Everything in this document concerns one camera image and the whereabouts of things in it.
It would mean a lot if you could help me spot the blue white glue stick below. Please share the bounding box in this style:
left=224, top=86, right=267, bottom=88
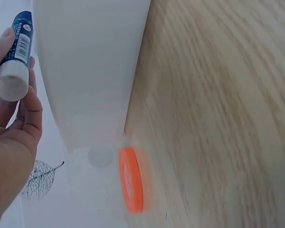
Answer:
left=0, top=10, right=35, bottom=103

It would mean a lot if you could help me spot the person's left hand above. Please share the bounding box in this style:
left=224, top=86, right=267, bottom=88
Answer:
left=0, top=27, right=44, bottom=228

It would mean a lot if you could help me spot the orange round lid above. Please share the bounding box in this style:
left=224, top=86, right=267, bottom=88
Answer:
left=118, top=146, right=148, bottom=214

